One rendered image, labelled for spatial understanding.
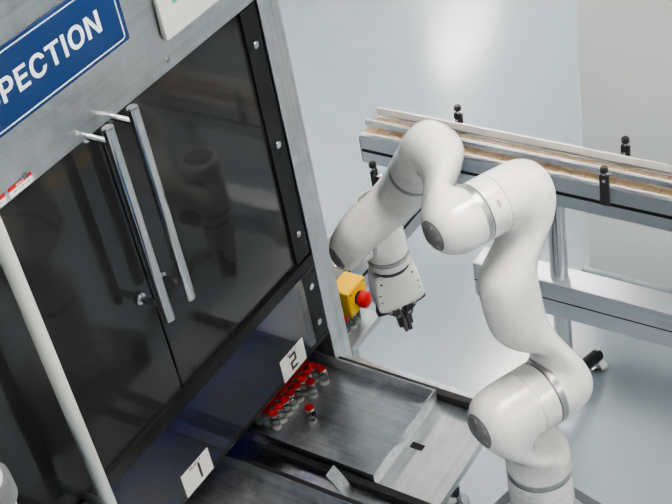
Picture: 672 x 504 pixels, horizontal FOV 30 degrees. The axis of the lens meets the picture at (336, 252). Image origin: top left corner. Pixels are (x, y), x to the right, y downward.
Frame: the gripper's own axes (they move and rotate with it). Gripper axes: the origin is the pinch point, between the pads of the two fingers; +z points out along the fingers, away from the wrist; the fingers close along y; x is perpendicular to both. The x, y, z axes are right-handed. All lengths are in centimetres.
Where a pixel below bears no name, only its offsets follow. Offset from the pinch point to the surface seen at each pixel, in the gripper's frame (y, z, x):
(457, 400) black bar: -5.0, 21.4, 6.5
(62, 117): 47, -78, 12
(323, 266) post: 9.3, -5.2, -19.9
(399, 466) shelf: 12.8, 22.2, 15.5
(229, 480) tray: 45.4, 19.6, 1.7
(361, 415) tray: 14.2, 21.7, -1.5
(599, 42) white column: -100, 21, -96
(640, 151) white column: -105, 57, -86
